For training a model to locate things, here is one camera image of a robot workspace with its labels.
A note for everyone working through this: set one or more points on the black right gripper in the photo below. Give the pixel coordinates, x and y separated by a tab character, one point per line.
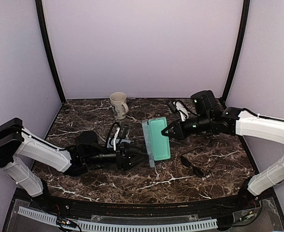
179	133

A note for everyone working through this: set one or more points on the blue textured glasses case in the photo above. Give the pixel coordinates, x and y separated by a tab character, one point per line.
157	145

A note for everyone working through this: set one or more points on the black frame sunglasses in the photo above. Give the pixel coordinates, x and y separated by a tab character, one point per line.
199	172

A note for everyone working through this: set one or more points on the cream ceramic mug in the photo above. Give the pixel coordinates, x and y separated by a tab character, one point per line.
118	101

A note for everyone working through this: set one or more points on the black frame post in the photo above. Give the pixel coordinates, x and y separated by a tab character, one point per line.
48	49
237	50

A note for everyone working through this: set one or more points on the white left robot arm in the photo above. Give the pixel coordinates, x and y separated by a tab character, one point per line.
74	160

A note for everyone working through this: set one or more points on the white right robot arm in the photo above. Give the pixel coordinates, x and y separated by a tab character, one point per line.
209	117

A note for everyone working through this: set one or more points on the left black frame post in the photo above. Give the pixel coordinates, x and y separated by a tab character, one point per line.
48	49

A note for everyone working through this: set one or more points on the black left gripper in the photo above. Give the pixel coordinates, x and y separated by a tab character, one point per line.
125	163

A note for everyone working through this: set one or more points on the white slotted cable duct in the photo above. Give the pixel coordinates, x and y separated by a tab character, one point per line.
116	226

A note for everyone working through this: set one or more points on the right black frame post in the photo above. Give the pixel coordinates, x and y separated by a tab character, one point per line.
237	50

